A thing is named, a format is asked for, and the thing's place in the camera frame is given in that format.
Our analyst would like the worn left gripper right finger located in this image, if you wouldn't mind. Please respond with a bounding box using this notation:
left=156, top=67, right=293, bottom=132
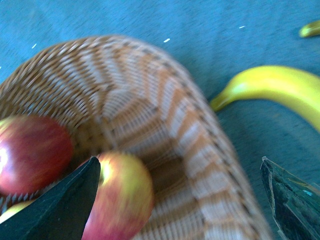
left=260, top=156, right=320, bottom=240

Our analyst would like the red yellow apple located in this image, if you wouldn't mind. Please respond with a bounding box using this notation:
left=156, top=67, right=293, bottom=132
left=82, top=151, right=155, bottom=240

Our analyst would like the brown wicker basket left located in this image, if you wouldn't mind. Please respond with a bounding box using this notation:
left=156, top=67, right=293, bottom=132
left=0, top=35, right=273, bottom=240

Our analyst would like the yellow banana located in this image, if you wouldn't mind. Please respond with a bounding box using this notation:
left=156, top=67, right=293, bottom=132
left=210, top=65, right=320, bottom=131
left=298, top=20, right=320, bottom=38

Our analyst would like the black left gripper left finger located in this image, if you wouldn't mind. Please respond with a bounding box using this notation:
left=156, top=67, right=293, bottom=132
left=0, top=157, right=101, bottom=240

